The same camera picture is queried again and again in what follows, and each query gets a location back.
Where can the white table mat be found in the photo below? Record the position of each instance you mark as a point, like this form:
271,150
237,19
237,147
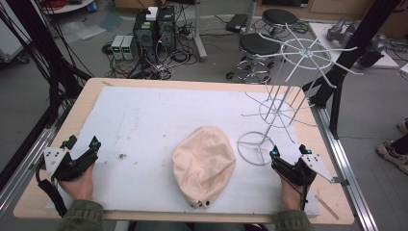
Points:
144,128

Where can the person's right hand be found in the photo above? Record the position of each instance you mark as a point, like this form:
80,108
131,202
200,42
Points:
290,195

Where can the grey power supply unit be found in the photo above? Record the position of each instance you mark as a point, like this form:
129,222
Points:
117,47
129,47

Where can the person's left hand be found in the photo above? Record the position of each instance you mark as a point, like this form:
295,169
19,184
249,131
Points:
78,186

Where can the black metal frame post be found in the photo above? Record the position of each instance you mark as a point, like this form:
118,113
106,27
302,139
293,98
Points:
349,51

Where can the flat black box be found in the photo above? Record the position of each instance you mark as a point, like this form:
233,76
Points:
236,23

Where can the black computer tower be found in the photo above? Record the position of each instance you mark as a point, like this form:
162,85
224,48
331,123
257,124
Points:
166,29
144,33

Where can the beige cloth hat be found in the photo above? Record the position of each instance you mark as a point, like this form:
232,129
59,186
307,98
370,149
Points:
202,163

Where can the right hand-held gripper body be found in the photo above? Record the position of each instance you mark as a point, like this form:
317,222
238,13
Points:
298,171

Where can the white box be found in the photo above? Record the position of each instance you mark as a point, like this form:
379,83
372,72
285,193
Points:
151,13

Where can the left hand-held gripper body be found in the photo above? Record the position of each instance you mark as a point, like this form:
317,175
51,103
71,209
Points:
64,166

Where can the grey metal table leg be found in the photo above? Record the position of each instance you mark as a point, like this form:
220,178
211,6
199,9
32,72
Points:
199,32

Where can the aluminium rail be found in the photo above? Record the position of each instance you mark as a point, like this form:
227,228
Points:
346,166
25,166

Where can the grey device on white table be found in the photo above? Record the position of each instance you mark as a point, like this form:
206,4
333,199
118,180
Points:
340,32

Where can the black round stool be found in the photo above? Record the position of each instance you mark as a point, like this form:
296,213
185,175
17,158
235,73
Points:
279,17
259,48

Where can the wooden stick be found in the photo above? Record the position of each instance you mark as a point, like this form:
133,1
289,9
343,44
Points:
327,207

